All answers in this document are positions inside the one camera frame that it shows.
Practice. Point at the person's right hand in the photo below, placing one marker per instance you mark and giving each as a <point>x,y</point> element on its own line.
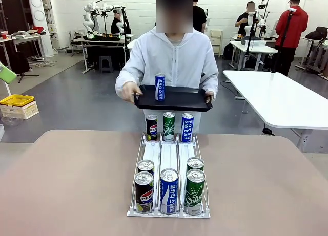
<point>128,91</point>

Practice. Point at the person's left hand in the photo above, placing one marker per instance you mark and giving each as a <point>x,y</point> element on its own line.
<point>211,94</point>

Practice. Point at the blue Pocari Sweat can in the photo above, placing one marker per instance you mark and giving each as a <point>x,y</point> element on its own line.
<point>160,88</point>
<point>187,128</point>
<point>169,195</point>

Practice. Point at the black plastic serving tray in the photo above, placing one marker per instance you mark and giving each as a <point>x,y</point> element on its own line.
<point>179,101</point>

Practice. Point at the person's right forearm white sleeve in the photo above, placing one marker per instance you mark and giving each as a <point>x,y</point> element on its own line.
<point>121,80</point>

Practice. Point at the person's left forearm white sleeve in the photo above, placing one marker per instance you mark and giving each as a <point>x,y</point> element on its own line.
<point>212,82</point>

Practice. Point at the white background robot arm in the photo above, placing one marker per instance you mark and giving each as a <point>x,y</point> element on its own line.
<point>89,18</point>
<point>261,23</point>

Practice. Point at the person in white jacket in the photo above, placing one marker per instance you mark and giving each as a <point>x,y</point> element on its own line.
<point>176,62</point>

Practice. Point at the person wearing headset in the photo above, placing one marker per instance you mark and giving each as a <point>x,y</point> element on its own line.
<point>115,24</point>

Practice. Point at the person in black clothes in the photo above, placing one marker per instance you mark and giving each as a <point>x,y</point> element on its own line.
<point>199,16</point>

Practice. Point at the person in black t-shirt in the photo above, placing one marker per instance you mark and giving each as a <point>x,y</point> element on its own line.
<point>243,21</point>

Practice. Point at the person in red jacket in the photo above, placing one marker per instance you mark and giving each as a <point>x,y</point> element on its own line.
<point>292,33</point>

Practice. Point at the grey plastic stool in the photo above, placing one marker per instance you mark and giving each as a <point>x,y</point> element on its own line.
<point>105,64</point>

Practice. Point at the black Pepsi can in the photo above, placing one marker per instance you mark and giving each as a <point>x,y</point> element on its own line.
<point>151,128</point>
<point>145,166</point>
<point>144,195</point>

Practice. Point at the black backpack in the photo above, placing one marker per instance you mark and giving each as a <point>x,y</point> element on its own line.
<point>228,51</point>

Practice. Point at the desk with black panel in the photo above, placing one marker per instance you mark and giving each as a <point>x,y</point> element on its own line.
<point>102,47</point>

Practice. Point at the white drawer cabinet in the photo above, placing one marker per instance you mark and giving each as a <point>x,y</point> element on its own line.
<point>216,41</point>

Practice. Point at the green Chilsung cider can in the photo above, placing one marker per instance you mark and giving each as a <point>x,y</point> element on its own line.
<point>195,163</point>
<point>169,127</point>
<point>194,195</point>

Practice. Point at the white desk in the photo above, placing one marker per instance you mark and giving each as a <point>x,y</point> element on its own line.
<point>253,49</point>
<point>25,39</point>

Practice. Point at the large white table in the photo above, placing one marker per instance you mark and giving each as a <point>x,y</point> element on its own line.
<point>276,100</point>

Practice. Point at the clear plastic bin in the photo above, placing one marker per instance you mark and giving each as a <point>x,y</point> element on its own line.
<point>256,42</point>

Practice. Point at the clear can dispenser rack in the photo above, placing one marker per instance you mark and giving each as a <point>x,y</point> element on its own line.
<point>169,154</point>

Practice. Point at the black tripod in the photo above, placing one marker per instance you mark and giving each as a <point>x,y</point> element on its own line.
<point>23,72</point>

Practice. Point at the yellow plastic crate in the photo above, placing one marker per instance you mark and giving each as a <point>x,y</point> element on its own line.
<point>16,100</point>

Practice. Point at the white tower air conditioner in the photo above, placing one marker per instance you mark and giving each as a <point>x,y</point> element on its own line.
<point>38,21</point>

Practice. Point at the clear plastic bowl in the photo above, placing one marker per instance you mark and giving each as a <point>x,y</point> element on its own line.
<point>11,120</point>

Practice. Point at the green board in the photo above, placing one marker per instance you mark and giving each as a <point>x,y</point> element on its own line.
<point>6,72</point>

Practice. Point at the red cup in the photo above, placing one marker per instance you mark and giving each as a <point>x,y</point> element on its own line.
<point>3,35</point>

